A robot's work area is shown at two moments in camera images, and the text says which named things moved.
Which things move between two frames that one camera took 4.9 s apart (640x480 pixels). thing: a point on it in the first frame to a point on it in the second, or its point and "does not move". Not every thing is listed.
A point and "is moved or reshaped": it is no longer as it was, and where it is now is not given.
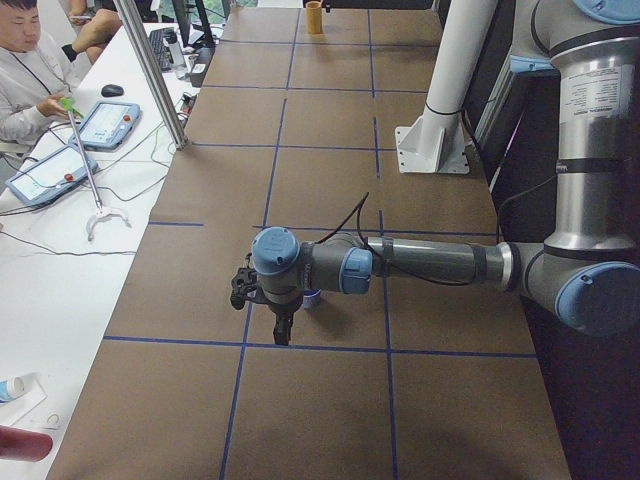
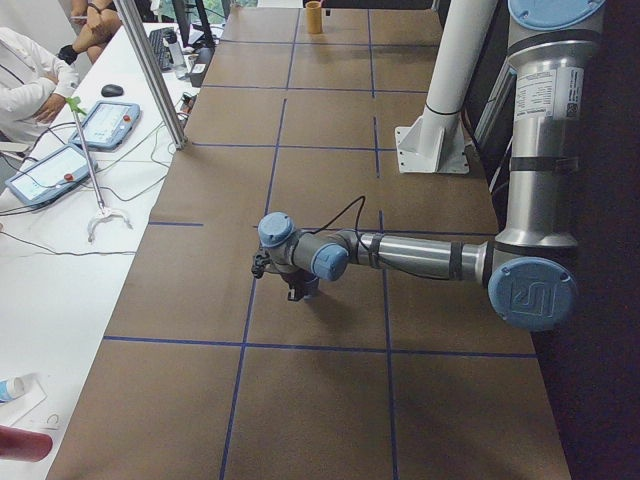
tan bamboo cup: [314, 15] does not move
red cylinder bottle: [22, 444] does not move
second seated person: [103, 23] does not move
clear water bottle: [179, 63] does not move
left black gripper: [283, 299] to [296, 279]
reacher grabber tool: [101, 213] is moved or reshaped
